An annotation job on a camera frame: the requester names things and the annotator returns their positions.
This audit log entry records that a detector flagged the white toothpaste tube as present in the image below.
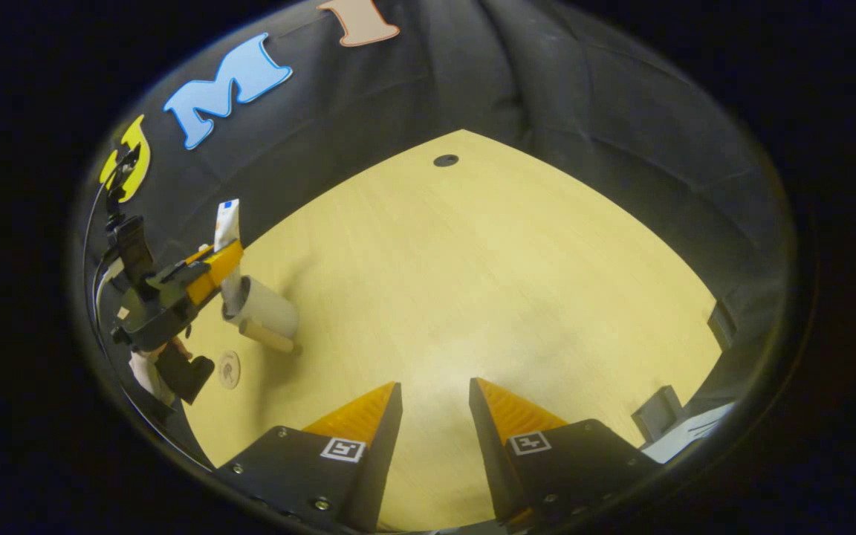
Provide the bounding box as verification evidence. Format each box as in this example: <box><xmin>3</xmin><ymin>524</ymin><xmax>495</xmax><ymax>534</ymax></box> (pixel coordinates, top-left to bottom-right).
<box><xmin>214</xmin><ymin>199</ymin><xmax>247</xmax><ymax>313</ymax></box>

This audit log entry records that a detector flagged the white sheet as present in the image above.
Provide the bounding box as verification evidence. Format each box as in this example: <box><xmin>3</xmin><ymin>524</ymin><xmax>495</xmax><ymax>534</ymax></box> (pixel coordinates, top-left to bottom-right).
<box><xmin>640</xmin><ymin>401</ymin><xmax>737</xmax><ymax>465</ymax></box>

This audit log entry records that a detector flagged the white cup with wooden handle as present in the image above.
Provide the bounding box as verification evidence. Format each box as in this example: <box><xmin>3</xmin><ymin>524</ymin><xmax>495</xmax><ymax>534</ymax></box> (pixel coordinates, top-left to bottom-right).
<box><xmin>222</xmin><ymin>276</ymin><xmax>302</xmax><ymax>356</ymax></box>

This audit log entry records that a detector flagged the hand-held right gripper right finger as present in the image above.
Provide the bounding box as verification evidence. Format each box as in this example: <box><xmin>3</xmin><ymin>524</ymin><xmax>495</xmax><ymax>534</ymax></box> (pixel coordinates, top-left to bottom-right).
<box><xmin>469</xmin><ymin>377</ymin><xmax>659</xmax><ymax>527</ymax></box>

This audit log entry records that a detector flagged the light wooden desktop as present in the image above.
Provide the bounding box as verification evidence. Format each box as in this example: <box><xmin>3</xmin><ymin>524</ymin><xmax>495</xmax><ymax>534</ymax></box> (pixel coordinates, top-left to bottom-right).
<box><xmin>183</xmin><ymin>129</ymin><xmax>722</xmax><ymax>532</ymax></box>

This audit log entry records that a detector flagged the dark block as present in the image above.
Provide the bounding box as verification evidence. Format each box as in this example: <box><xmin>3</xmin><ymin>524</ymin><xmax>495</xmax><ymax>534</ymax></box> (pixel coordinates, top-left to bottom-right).
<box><xmin>632</xmin><ymin>386</ymin><xmax>685</xmax><ymax>443</ymax></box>

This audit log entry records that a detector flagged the black cable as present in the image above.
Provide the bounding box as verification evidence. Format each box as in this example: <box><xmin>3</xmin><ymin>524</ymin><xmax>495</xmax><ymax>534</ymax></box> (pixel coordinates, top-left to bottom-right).
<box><xmin>83</xmin><ymin>149</ymin><xmax>139</xmax><ymax>357</ymax></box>

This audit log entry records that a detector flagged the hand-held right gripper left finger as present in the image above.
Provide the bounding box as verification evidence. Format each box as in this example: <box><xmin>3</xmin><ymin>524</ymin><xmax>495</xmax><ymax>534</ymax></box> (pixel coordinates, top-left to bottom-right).
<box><xmin>216</xmin><ymin>382</ymin><xmax>403</xmax><ymax>533</ymax></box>

